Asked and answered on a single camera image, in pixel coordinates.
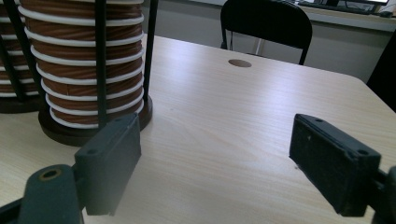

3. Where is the black folding chair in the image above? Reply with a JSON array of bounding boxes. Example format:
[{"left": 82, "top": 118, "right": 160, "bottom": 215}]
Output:
[{"left": 219, "top": 0, "right": 314, "bottom": 66}]

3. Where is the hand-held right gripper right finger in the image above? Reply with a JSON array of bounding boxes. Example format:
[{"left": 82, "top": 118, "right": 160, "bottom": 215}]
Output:
[{"left": 289, "top": 113, "right": 382, "bottom": 217}]

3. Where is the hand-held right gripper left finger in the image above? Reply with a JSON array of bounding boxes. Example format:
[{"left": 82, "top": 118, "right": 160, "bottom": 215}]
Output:
[{"left": 74, "top": 112, "right": 143, "bottom": 217}]

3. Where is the stack of brown-white rings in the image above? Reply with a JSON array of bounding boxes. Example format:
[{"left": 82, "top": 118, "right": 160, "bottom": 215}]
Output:
[{"left": 3, "top": 0, "right": 160, "bottom": 147}]

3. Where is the round table cable grommet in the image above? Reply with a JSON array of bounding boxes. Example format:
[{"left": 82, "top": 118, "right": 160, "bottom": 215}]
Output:
[{"left": 227, "top": 58, "right": 253, "bottom": 68}]

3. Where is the stack of brown paper cups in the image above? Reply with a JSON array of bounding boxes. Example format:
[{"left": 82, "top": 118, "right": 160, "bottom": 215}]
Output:
[
  {"left": 0, "top": 0, "right": 40, "bottom": 98},
  {"left": 18, "top": 0, "right": 146, "bottom": 130}
]

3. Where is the black wire cup holder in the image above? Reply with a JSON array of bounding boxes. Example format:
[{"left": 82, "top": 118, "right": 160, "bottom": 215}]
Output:
[{"left": 0, "top": 34, "right": 41, "bottom": 115}]

